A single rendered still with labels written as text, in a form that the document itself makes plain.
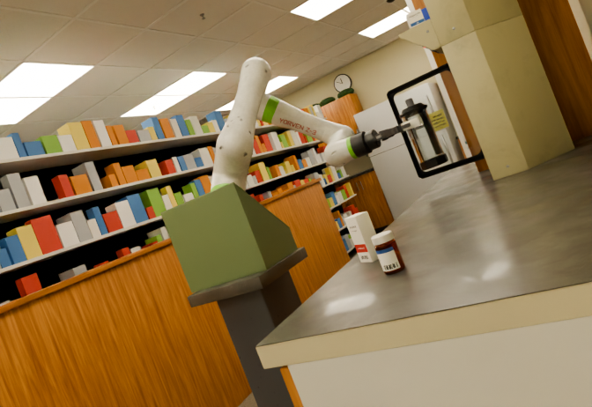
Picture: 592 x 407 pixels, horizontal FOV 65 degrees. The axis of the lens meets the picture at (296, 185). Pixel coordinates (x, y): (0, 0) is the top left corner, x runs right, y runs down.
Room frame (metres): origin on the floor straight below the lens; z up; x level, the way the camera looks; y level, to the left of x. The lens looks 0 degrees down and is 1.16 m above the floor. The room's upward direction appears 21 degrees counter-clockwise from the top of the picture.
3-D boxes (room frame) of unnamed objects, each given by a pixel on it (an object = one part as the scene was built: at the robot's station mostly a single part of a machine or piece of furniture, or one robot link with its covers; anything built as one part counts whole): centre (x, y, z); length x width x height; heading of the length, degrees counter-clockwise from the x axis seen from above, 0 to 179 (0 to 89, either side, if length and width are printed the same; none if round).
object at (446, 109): (1.90, -0.62, 1.19); 0.30 x 0.01 x 0.40; 54
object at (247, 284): (1.67, 0.27, 0.92); 0.32 x 0.32 x 0.04; 60
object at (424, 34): (1.70, -0.63, 1.46); 0.32 x 0.11 x 0.10; 151
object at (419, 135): (1.76, -0.51, 1.16); 0.11 x 0.11 x 0.21
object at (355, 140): (1.87, -0.31, 1.22); 0.09 x 0.06 x 0.12; 151
